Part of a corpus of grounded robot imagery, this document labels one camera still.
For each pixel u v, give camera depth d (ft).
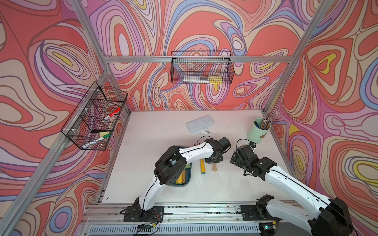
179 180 2.63
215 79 2.98
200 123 3.59
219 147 2.37
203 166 2.90
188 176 2.75
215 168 2.88
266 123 2.98
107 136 2.36
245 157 2.07
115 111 2.49
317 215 1.32
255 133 3.13
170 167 1.74
